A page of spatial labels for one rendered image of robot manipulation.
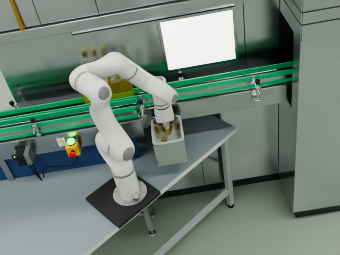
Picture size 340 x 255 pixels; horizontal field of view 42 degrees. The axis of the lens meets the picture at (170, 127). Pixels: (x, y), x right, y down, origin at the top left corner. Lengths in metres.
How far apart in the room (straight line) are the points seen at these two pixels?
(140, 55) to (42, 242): 1.15
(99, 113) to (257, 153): 1.51
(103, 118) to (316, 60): 1.11
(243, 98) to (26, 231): 1.41
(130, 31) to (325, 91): 1.10
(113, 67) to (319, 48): 1.03
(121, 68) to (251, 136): 1.35
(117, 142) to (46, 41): 0.79
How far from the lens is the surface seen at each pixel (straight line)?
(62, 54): 2.62
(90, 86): 1.90
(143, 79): 2.11
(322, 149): 2.79
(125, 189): 2.37
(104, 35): 2.51
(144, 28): 2.49
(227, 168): 3.00
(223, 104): 2.59
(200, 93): 2.54
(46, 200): 2.66
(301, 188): 3.00
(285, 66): 2.66
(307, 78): 2.42
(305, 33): 2.27
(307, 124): 2.62
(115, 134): 2.10
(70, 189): 2.65
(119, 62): 1.98
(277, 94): 2.64
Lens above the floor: 2.57
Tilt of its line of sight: 39 degrees down
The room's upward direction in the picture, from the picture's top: 11 degrees counter-clockwise
